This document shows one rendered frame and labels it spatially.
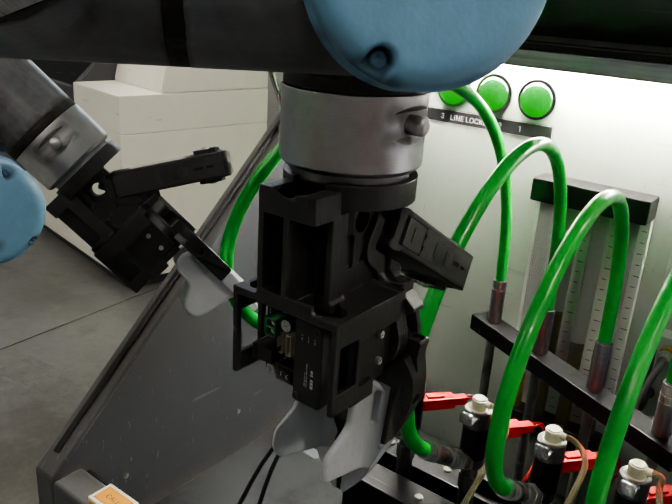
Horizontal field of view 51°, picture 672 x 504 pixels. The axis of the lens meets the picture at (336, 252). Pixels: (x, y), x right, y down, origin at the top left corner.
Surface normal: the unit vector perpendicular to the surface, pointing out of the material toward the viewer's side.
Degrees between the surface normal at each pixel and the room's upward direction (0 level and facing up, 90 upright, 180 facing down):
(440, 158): 90
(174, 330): 90
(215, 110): 90
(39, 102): 60
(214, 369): 90
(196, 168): 79
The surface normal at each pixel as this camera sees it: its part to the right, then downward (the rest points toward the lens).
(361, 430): 0.79, 0.31
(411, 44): 0.12, 0.39
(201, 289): 0.26, 0.11
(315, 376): -0.61, 0.24
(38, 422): 0.06, -0.94
